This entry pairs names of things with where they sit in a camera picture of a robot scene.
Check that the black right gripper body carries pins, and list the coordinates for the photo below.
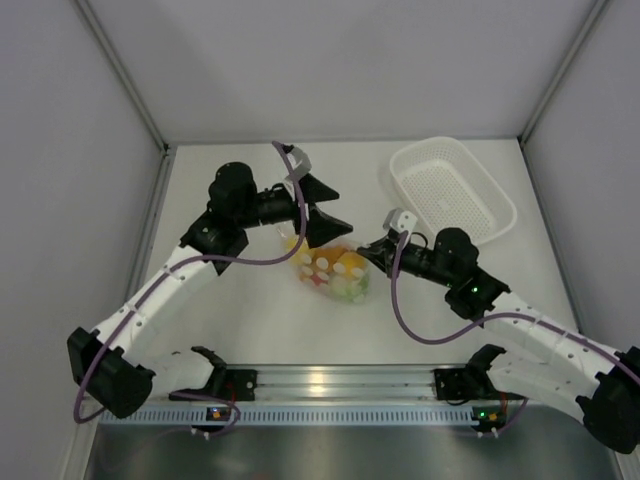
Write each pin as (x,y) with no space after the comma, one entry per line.
(407,261)

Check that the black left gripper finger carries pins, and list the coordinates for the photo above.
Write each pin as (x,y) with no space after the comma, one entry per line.
(323,228)
(315,191)

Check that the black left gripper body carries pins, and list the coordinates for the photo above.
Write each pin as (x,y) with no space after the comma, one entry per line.
(284,208)

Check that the clear zip top bag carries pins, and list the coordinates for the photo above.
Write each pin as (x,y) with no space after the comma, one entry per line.
(344,290)

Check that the yellow fake pear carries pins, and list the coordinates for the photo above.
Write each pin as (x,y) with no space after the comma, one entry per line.
(351,265)

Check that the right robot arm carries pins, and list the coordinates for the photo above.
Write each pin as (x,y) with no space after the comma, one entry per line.
(533,356)

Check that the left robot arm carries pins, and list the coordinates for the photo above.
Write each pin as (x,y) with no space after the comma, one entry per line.
(112,363)

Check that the orange fake fruit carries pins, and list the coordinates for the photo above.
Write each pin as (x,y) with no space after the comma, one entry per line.
(323,260)

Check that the yellow fake lemon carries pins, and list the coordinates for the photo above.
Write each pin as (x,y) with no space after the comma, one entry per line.
(302,257)

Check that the white perforated plastic basket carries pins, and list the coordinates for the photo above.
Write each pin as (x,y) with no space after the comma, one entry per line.
(441,181)

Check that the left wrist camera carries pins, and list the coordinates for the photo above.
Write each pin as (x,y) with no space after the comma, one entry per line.
(300,162)

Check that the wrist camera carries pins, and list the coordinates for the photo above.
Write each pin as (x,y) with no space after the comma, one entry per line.
(300,162)
(400,221)

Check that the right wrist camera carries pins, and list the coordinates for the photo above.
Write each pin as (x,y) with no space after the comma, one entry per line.
(400,221)

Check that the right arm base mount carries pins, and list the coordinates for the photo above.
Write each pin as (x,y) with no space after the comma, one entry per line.
(471,381)

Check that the aluminium mounting rail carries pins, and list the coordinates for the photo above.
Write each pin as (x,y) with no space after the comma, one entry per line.
(302,383)

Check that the white slotted cable duct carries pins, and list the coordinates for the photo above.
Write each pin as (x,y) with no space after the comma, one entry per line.
(325,415)

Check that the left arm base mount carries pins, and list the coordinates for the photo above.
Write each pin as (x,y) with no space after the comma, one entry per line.
(230,384)

